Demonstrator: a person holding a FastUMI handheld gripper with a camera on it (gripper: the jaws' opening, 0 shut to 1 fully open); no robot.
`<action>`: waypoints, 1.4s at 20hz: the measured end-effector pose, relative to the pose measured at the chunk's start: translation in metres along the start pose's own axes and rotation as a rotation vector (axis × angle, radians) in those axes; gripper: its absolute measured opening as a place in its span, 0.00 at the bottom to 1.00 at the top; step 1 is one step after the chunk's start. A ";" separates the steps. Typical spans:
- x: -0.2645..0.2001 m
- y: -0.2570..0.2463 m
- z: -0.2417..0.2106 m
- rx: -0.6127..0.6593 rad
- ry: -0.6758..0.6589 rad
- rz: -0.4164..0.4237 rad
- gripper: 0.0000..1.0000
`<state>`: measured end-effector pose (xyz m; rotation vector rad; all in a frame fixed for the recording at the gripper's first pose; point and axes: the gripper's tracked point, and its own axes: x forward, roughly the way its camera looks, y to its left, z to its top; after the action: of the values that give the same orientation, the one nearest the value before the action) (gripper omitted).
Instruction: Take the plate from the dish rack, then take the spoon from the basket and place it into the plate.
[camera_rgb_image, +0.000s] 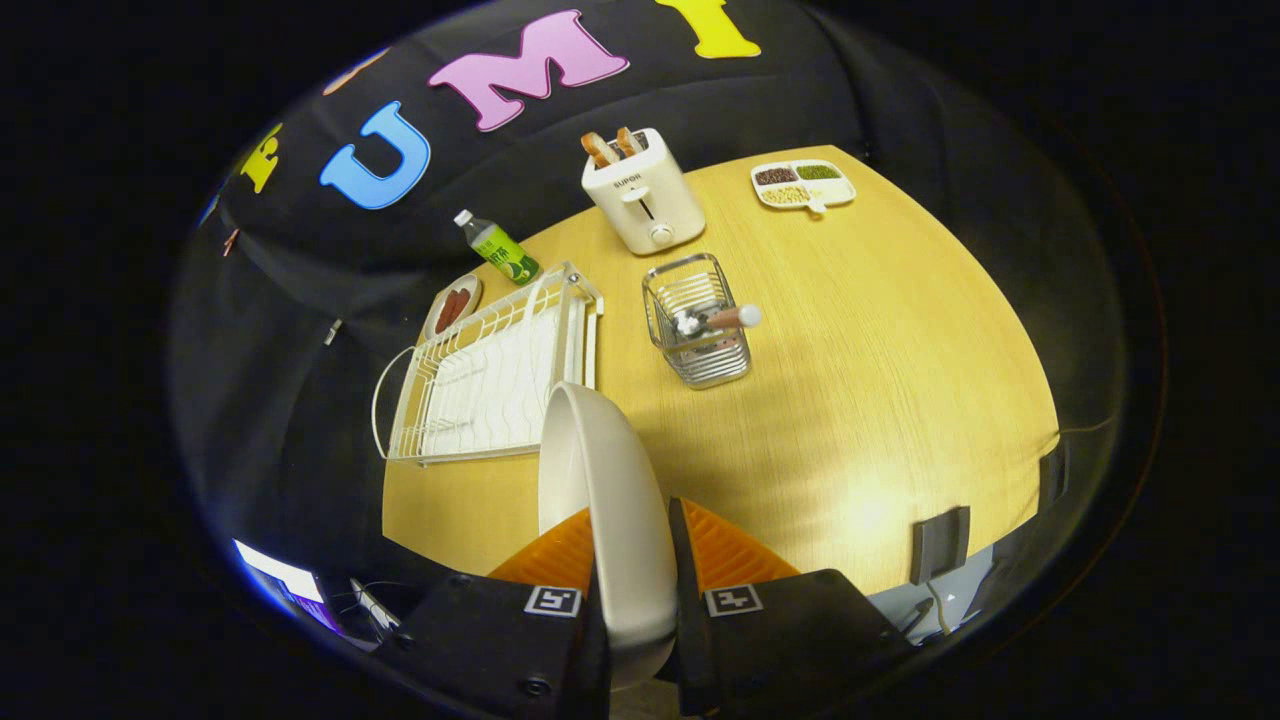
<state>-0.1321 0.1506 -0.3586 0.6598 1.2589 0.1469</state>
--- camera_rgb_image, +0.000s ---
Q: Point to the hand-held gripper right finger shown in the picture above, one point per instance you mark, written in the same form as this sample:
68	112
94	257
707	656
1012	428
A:
690	600

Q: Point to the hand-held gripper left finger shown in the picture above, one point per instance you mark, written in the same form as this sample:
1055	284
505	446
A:
480	640

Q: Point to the white round plate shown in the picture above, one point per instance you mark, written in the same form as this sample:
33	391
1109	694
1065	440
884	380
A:
620	500

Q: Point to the small plate with sausages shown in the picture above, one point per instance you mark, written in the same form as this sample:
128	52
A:
452	308

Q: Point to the computer monitor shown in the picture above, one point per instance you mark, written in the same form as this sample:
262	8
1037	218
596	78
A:
280	575

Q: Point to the black table clamp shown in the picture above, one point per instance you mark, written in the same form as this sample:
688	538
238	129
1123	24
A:
940	545
1053	475

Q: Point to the green label bottle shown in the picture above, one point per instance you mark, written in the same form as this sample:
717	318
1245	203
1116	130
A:
500	250

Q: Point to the white toaster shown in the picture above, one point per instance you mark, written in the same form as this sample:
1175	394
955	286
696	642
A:
645	205

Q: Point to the white divided tray with beans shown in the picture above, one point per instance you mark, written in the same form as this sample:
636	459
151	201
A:
803	185

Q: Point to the toast slice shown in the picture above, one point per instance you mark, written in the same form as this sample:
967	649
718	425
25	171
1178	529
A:
600	150
630	141

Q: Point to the pink clip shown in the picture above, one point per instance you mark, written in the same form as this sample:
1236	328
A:
231	242

